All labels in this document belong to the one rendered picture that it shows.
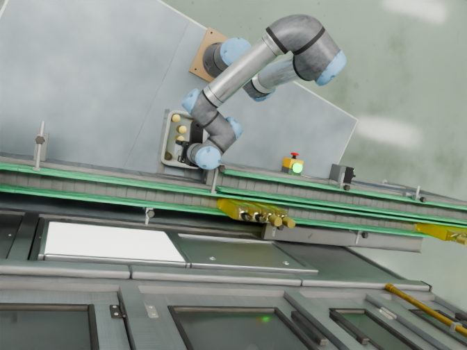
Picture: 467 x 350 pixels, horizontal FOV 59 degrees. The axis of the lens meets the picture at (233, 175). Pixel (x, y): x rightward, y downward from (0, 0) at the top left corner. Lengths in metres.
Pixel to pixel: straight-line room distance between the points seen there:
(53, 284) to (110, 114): 0.81
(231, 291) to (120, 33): 1.07
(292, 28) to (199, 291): 0.79
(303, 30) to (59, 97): 0.95
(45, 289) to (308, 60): 0.95
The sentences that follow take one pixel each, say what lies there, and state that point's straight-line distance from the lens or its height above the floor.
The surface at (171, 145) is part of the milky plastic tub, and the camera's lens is 1.76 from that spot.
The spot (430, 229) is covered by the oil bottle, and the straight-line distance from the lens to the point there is 2.34.
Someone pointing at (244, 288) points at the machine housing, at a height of 1.43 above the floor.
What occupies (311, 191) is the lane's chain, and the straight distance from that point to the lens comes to 1.94.
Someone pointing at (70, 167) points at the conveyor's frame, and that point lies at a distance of 1.62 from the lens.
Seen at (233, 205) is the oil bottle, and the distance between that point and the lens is 1.58.
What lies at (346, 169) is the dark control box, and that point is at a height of 0.83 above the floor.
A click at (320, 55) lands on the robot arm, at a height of 1.41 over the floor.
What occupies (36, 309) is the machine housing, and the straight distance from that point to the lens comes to 1.06.
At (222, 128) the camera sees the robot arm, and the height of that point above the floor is 1.21.
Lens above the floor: 2.48
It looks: 66 degrees down
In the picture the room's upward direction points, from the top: 115 degrees clockwise
